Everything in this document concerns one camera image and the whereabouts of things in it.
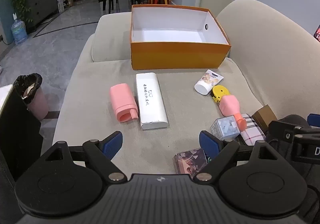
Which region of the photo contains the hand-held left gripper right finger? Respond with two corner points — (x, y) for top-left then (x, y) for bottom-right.
(197, 130), (280, 184)

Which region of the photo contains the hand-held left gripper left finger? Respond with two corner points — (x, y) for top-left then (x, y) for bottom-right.
(42, 131), (125, 184)

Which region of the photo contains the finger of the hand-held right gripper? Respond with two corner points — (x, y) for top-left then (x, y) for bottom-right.
(307, 113), (320, 127)
(268, 119), (313, 140)

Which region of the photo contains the small brown cardboard box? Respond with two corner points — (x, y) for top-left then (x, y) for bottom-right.
(251, 105), (278, 134)

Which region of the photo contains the clear plastic cube box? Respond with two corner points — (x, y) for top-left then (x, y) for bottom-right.
(210, 117), (242, 143)

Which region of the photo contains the art printed card box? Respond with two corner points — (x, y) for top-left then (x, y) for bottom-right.
(174, 148), (213, 178)

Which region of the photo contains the plaid zip case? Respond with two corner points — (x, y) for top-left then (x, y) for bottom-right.
(239, 113), (266, 146)

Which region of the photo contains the small pink bottle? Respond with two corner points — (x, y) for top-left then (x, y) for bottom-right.
(219, 95), (248, 131)

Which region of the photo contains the large pink bottle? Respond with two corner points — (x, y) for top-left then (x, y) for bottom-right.
(109, 83), (139, 123)

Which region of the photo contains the yellow tape measure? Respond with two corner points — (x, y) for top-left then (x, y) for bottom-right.
(211, 85), (230, 106)

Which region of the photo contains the white long plastic case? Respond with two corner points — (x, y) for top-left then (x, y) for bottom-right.
(136, 72), (168, 130)

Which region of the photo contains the orange cardboard box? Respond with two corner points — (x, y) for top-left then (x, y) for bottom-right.
(129, 4), (232, 71)

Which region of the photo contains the beige sofa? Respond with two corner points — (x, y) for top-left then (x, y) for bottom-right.
(51, 0), (320, 189)

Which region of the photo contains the white cream tube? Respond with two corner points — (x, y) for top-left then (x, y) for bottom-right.
(194, 69), (224, 95)

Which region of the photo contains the pink trash bin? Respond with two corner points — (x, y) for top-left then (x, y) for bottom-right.
(26, 84), (50, 121)

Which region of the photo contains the pink bin black bag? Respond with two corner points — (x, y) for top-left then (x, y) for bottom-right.
(13, 73), (43, 107)

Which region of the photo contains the blue water jug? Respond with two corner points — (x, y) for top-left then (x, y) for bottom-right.
(11, 19), (28, 45)

